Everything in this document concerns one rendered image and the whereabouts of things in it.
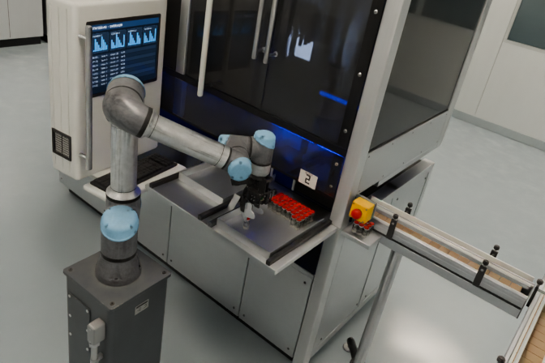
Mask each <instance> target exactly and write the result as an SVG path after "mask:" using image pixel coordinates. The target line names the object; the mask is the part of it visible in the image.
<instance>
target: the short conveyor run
mask: <svg viewBox="0 0 545 363"><path fill-rule="evenodd" d="M371 200H372V201H374V202H376V203H377V207H376V210H375V214H374V216H373V218H372V219H371V220H370V222H373V223H374V228H373V231H375V232H376V233H378V234H380V235H382V238H381V240H380V241H378V242H379V243H381V244H383V245H385V246H387V247H388V248H390V249H392V250H394V251H396V252H398V253H399V254H401V255H403V256H405V257H407V258H408V259H410V260H412V261H414V262H416V263H417V264H419V265H421V266H423V267H425V268H426V269H428V270H430V271H432V272H434V273H436V274H437V275H439V276H441V277H443V278H445V279H446V280H448V281H450V282H452V283H454V284H455V285H457V286H459V287H461V288H463V289H465V290H466V291H468V292H470V293H472V294H474V295H475V296H477V297H479V298H481V299H483V300H484V301H486V302H488V303H490V304H492V305H494V306H495V307H497V308H499V309H501V310H503V311H504V312H506V313H508V314H510V315H512V316H513V317H515V318H518V317H519V315H520V313H521V311H522V309H523V307H524V305H525V304H526V302H527V300H528V298H529V296H530V294H531V292H532V290H533V288H534V282H533V280H534V277H533V276H532V275H529V274H527V273H525V272H524V271H521V270H519V269H517V268H515V267H513V266H511V265H509V264H507V263H505V262H503V261H501V260H499V259H498V258H496V256H497V254H498V253H499V252H498V251H497V250H499V249H500V246H498V245H494V247H493V248H494V250H491V253H490V254H487V253H485V252H483V251H481V250H479V249H477V248H475V247H473V246H471V245H469V244H467V243H465V242H463V241H461V240H459V239H457V238H455V237H453V236H451V235H449V234H447V233H445V232H443V231H441V230H439V229H437V228H435V227H433V226H431V225H429V224H428V223H426V222H424V221H422V220H420V219H418V218H416V217H414V216H412V215H411V214H410V213H411V211H412V209H411V207H412V206H413V203H408V204H407V206H408V207H406V209H405V211H402V210H400V209H398V208H396V207H394V206H392V205H390V204H388V203H386V202H384V201H382V200H380V199H378V198H376V197H374V196H371ZM370 222H369V223H370Z"/></svg>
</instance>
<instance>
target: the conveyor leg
mask: <svg viewBox="0 0 545 363"><path fill-rule="evenodd" d="M402 256H403V255H401V254H399V253H398V252H396V251H394V250H392V249H391V252H390V255H389V257H388V261H387V264H386V267H385V269H384V274H383V276H382V279H381V281H380V285H379V287H378V290H377V293H376V295H375V300H374V302H373V305H372V307H371V312H370V314H369V317H368V320H367V323H366V326H365V328H364V331H363V335H362V338H361V340H360V343H359V346H358V350H357V352H356V355H355V358H354V362H353V363H365V360H366V358H367V354H368V352H369V349H370V347H371V342H372V340H373V338H374V335H375V331H376V329H377V327H378V324H379V321H380V317H381V315H382V313H383V310H384V306H385V304H386V301H387V299H388V295H389V292H390V290H391V287H392V285H393V281H394V279H395V276H396V274H397V269H398V267H399V265H400V262H401V258H402Z"/></svg>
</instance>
